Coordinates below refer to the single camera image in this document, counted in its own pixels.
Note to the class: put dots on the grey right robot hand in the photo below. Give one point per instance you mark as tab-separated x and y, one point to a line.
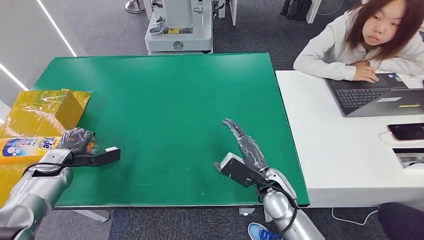
250	150

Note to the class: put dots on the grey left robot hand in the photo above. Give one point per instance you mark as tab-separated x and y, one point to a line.
74	139

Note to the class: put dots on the orange detergent bottle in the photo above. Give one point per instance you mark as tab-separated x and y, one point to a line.
23	149

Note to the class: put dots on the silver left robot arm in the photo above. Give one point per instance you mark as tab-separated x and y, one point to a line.
33	195

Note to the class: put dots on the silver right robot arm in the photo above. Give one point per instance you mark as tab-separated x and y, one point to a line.
281	212

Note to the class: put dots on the yellow film-wrapped cardboard box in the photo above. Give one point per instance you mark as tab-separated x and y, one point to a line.
39	109

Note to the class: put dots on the small white table foot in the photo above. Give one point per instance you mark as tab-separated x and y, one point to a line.
246	212

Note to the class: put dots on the white desk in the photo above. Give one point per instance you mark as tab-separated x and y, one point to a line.
331	149

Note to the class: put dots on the blue shoe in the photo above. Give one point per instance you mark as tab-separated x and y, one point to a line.
260	233

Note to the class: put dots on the green table mat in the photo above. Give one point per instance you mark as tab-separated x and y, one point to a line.
165	99

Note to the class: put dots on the grey laptop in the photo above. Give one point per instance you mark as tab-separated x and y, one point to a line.
361	96

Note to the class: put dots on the white machine base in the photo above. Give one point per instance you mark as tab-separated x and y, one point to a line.
180	36

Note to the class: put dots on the person's hand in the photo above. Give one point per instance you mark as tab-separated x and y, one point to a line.
364	73

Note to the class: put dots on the chrome stand base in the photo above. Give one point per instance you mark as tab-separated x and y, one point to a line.
135	6

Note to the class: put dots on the black shoes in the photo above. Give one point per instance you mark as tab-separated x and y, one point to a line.
296	10

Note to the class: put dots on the white furniture leg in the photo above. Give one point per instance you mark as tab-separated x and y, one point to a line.
313	11

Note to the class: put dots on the white desktop device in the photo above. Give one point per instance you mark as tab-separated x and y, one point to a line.
409	158

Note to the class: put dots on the black smartphone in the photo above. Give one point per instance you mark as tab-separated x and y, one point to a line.
409	132

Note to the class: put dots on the black rounded seat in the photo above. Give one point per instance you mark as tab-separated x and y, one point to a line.
402	223

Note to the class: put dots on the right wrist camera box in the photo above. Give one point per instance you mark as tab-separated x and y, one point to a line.
235	169

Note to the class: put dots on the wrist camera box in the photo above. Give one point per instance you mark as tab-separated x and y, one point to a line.
106	155
235	169

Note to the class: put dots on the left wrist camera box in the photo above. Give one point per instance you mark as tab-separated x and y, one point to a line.
106	155

